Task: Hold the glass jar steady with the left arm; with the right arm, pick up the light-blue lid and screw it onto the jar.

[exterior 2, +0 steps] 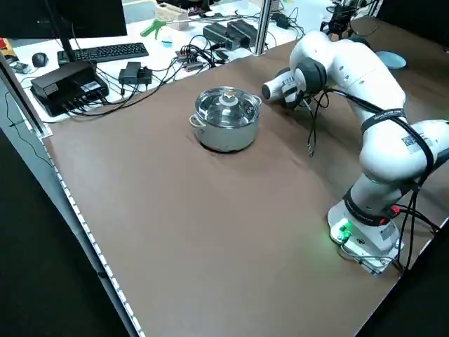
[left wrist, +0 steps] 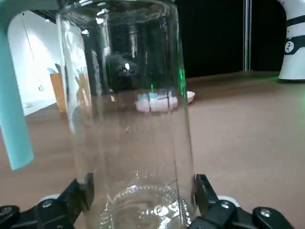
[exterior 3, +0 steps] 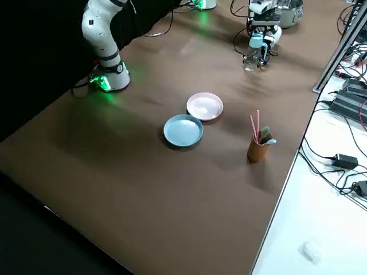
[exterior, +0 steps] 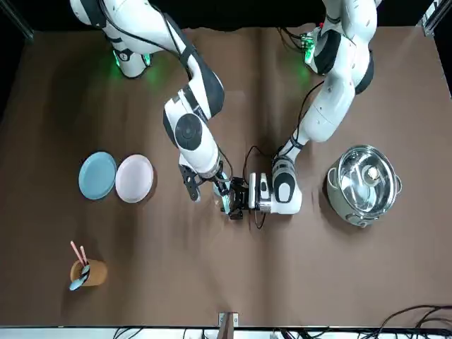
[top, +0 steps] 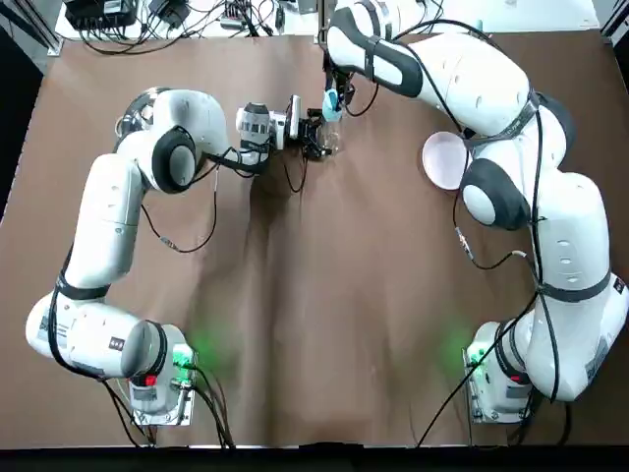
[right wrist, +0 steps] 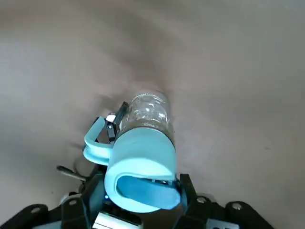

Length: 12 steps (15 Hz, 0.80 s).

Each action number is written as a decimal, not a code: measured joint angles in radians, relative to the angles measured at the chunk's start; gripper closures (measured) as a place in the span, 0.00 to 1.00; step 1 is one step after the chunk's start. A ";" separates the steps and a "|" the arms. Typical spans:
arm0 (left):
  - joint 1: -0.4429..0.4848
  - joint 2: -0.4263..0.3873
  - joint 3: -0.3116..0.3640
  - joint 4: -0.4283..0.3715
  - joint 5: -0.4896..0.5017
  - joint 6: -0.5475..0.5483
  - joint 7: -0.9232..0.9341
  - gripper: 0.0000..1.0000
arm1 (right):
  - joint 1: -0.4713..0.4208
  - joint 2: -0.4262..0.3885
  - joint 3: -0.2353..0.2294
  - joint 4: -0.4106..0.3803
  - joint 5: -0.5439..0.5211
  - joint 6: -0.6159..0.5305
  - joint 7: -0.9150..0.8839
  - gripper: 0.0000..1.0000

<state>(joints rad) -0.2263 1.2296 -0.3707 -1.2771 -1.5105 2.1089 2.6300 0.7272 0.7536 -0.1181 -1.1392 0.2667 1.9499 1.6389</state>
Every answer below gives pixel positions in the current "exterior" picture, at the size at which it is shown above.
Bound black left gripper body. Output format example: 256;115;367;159
237;178;252;213

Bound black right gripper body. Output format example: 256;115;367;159
201;172;229;184

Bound glass pot lid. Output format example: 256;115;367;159
337;146;397;215

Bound pink plate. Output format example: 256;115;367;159
115;154;155;204

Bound steel cooking pot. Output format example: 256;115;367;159
326;144;403;228

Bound blue plate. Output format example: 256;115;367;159
78;151;118;201

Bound aluminium profile post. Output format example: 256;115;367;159
218;311;239;339

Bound aluminium frame rail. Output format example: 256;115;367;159
418;0;452;36

